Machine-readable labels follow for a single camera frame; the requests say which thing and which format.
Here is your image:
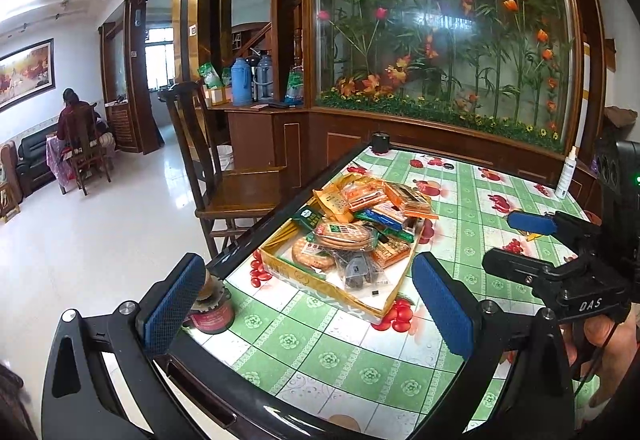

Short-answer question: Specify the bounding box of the black sofa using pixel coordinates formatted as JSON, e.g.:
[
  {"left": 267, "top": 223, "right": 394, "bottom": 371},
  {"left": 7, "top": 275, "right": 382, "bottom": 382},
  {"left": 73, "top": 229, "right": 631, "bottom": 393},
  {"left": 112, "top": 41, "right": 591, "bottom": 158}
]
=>
[{"left": 16, "top": 122, "right": 63, "bottom": 198}]

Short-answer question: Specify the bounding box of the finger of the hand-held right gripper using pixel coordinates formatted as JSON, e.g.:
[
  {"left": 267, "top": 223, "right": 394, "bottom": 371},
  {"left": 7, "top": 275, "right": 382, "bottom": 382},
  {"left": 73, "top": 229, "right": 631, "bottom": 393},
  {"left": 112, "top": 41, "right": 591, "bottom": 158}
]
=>
[
  {"left": 506, "top": 210, "right": 593, "bottom": 246},
  {"left": 482, "top": 247, "right": 566, "bottom": 296}
]

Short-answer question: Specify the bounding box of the green fruit-print tablecloth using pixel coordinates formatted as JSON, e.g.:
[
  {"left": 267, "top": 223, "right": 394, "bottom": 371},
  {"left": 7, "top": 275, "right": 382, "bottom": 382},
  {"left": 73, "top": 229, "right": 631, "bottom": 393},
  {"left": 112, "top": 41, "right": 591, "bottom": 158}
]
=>
[{"left": 220, "top": 147, "right": 601, "bottom": 440}]

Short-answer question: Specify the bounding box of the gold framed pillar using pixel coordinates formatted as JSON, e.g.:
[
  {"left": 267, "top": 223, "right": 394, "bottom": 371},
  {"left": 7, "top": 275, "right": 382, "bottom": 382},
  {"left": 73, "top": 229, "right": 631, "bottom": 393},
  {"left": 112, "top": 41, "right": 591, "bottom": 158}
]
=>
[{"left": 172, "top": 0, "right": 236, "bottom": 81}]

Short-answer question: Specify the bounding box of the yellow cardboard box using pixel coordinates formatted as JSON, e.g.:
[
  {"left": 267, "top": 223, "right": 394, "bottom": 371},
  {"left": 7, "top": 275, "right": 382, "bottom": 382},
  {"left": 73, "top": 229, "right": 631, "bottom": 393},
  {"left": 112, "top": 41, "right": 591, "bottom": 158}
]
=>
[{"left": 259, "top": 172, "right": 436, "bottom": 325}]

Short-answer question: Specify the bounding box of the dark green snack packet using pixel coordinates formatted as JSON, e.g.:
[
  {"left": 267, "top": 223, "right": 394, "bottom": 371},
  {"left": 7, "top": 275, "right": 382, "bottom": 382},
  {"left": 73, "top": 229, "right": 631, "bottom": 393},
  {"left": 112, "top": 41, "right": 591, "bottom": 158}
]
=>
[{"left": 292, "top": 206, "right": 328, "bottom": 233}]

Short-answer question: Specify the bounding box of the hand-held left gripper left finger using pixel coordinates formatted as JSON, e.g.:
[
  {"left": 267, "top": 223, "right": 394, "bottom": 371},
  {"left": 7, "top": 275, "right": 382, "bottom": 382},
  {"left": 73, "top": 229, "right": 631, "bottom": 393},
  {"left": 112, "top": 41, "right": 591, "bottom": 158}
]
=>
[{"left": 40, "top": 252, "right": 206, "bottom": 440}]

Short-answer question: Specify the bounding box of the glass flower display panel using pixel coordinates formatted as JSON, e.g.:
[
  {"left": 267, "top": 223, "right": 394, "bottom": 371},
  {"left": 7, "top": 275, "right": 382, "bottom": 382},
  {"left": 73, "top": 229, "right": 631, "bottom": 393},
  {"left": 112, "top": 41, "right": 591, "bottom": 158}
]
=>
[{"left": 305, "top": 0, "right": 583, "bottom": 153}]

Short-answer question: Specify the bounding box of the red labelled jar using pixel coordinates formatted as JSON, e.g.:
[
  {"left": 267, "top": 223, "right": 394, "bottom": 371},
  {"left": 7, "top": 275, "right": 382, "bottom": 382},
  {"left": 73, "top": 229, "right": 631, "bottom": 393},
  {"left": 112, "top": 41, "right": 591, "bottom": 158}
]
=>
[{"left": 187, "top": 270, "right": 236, "bottom": 336}]

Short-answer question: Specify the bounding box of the brown wooden armchair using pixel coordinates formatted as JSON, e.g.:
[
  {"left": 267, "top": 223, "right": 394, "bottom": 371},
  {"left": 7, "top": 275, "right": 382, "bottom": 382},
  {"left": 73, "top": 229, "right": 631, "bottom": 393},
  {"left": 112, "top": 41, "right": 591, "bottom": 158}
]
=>
[{"left": 0, "top": 140, "right": 23, "bottom": 223}]

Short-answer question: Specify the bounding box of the clear bag of dark snacks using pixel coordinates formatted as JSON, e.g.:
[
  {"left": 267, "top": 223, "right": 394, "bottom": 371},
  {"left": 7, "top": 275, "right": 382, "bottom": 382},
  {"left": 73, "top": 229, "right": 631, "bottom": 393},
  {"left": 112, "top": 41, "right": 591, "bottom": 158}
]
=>
[{"left": 335, "top": 252, "right": 388, "bottom": 293}]

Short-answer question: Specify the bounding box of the framed wall painting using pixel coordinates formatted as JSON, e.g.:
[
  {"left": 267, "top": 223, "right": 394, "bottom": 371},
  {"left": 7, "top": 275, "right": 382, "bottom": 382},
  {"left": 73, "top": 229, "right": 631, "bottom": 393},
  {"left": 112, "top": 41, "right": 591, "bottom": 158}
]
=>
[{"left": 0, "top": 38, "right": 55, "bottom": 113}]

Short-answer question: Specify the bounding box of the small covered table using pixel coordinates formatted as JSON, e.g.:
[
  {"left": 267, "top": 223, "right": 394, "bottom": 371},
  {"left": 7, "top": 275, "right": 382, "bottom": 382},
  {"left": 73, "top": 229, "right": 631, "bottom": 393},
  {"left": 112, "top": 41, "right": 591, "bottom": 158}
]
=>
[{"left": 46, "top": 137, "right": 76, "bottom": 196}]

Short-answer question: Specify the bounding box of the round cracker packet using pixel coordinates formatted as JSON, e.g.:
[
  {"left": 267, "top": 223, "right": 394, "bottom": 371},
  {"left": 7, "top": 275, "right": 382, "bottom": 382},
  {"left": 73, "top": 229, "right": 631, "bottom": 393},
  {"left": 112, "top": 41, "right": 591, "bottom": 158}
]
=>
[
  {"left": 291, "top": 237, "right": 337, "bottom": 272},
  {"left": 312, "top": 220, "right": 378, "bottom": 253}
]

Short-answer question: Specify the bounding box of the dark grey thermos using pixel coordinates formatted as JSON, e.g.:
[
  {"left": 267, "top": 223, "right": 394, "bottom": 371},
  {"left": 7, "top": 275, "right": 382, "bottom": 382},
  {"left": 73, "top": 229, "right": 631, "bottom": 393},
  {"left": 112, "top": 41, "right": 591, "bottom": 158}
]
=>
[{"left": 252, "top": 52, "right": 275, "bottom": 101}]

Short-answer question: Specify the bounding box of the green tissue pack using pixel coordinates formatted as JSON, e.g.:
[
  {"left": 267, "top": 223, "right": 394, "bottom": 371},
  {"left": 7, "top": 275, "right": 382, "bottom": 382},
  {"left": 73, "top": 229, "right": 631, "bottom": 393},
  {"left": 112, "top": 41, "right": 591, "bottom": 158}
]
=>
[{"left": 197, "top": 62, "right": 223, "bottom": 89}]

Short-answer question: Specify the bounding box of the green-edged cracker packet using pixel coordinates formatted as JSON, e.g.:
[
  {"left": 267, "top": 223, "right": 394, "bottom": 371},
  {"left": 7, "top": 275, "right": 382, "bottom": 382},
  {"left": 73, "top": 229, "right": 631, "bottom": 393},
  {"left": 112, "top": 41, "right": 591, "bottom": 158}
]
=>
[{"left": 375, "top": 222, "right": 418, "bottom": 243}]

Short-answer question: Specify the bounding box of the tall-backed wooden chair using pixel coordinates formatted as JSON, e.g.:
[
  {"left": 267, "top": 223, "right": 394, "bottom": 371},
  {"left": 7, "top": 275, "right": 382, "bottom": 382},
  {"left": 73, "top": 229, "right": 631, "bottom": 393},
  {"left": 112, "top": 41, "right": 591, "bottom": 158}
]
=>
[{"left": 159, "top": 82, "right": 288, "bottom": 261}]

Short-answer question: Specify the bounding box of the large orange cracker packet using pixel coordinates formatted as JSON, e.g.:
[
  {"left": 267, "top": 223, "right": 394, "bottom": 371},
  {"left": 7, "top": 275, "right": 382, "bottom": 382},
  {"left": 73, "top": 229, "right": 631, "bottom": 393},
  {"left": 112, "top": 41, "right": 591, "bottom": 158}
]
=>
[{"left": 345, "top": 185, "right": 388, "bottom": 213}]

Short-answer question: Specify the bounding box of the person's right hand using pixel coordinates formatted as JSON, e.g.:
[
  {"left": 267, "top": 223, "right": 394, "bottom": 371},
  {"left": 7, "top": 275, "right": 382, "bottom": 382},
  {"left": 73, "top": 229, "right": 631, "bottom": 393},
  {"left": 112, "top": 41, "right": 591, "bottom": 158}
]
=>
[{"left": 564, "top": 304, "right": 640, "bottom": 428}]

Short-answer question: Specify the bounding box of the orange-edged black label cracker packet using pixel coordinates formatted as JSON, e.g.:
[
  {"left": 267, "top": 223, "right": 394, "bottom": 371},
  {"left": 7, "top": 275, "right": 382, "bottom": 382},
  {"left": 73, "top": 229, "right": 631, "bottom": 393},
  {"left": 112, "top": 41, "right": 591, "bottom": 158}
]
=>
[{"left": 387, "top": 182, "right": 438, "bottom": 221}]

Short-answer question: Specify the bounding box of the dark wooden dining chair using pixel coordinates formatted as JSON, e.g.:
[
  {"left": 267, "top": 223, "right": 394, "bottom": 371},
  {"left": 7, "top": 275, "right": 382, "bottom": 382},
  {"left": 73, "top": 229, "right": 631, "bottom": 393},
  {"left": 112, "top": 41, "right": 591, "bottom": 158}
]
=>
[{"left": 62, "top": 107, "right": 113, "bottom": 196}]

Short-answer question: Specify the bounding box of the orange snack packet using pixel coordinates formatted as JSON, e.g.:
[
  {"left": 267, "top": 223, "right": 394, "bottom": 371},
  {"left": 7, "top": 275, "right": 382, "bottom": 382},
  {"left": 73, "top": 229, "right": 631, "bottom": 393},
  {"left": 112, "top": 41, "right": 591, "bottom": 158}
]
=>
[{"left": 313, "top": 187, "right": 351, "bottom": 223}]

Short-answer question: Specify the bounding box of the blue thermos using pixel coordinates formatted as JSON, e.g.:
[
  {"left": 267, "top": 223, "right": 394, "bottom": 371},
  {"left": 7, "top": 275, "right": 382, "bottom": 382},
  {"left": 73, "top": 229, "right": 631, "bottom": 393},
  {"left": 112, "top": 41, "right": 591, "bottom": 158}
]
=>
[{"left": 231, "top": 57, "right": 252, "bottom": 103}]

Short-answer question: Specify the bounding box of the wooden display cabinet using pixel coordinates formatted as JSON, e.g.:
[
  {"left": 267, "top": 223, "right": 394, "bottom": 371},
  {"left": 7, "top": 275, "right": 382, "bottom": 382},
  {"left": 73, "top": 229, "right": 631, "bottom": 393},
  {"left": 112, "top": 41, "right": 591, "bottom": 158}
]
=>
[{"left": 225, "top": 0, "right": 616, "bottom": 201}]

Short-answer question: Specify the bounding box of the green label water bottle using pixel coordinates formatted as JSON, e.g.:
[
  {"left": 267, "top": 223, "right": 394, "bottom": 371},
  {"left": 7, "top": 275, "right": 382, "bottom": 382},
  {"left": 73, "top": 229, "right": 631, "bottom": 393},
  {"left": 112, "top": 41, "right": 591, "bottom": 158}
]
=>
[{"left": 285, "top": 65, "right": 306, "bottom": 103}]

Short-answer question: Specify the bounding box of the white spray bottle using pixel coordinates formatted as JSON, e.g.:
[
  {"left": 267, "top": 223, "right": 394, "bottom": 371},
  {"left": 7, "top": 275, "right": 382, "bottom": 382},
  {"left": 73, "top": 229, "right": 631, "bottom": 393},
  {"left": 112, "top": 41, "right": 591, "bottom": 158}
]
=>
[{"left": 555, "top": 146, "right": 578, "bottom": 200}]

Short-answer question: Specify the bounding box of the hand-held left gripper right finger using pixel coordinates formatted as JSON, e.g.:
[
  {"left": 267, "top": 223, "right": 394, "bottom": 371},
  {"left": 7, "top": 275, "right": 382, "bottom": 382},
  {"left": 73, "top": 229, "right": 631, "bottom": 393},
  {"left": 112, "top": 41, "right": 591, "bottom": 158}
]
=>
[{"left": 412, "top": 252, "right": 576, "bottom": 440}]

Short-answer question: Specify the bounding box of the brown crumpled paper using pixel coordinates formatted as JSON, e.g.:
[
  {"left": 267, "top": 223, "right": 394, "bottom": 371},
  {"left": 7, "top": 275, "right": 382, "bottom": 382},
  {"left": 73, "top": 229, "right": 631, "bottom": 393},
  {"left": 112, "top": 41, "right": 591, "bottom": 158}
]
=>
[{"left": 604, "top": 106, "right": 640, "bottom": 128}]

